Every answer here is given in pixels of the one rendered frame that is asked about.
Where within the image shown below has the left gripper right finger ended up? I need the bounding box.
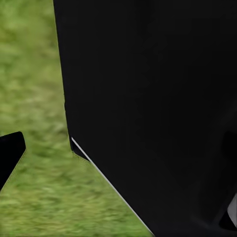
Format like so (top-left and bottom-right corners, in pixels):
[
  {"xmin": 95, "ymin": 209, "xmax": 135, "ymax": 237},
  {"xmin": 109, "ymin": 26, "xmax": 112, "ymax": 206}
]
[{"xmin": 221, "ymin": 131, "xmax": 237, "ymax": 171}]

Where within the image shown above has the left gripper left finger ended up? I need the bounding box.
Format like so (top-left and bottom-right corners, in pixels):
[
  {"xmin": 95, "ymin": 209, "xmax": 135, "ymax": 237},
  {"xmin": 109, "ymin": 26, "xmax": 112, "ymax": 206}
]
[{"xmin": 0, "ymin": 131, "xmax": 26, "ymax": 191}]

